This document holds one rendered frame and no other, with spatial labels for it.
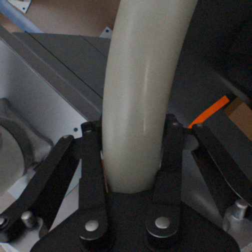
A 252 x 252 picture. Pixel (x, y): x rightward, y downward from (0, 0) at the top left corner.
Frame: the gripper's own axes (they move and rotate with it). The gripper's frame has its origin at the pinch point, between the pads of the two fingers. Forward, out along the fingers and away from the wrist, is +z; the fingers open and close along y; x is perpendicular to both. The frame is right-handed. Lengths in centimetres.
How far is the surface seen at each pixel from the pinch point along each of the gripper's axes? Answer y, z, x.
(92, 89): -11.0, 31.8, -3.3
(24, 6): -71, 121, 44
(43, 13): -57, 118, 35
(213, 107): 45, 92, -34
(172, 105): 21, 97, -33
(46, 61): -20.5, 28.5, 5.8
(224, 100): 52, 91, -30
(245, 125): 60, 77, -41
